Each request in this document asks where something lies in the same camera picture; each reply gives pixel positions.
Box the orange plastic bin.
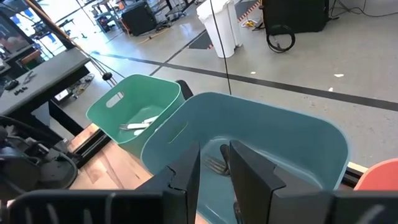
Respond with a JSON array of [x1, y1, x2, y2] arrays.
[[353, 157, 398, 192]]

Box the wooden pole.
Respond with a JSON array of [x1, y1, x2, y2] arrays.
[[24, 0, 79, 51]]

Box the coiled black cable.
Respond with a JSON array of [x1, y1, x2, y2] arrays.
[[266, 24, 297, 54]]

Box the glossy black fork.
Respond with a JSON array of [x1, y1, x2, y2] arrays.
[[203, 143, 231, 177]]

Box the tall white trash bin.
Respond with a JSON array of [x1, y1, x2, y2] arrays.
[[228, 0, 244, 48], [196, 0, 236, 59]]

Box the black rolling cart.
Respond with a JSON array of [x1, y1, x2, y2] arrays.
[[121, 1, 158, 37]]

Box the thin black hanging cable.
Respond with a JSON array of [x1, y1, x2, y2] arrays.
[[209, 0, 233, 96]]

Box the metal pliers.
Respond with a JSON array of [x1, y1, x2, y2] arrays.
[[22, 70, 37, 85]]

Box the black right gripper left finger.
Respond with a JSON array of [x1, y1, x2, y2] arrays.
[[7, 142, 201, 224]]

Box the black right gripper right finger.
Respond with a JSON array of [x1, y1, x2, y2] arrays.
[[229, 140, 398, 224]]

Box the dark flat monitor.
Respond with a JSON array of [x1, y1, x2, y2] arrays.
[[0, 12, 32, 57]]

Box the teal plastic bin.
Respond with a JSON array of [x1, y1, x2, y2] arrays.
[[140, 91, 352, 224]]

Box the black equipment case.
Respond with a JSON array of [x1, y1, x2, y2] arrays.
[[262, 0, 331, 34]]

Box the green plastic bin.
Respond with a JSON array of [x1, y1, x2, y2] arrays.
[[86, 73, 187, 157]]

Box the grey desk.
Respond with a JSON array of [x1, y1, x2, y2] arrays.
[[0, 47, 91, 116]]

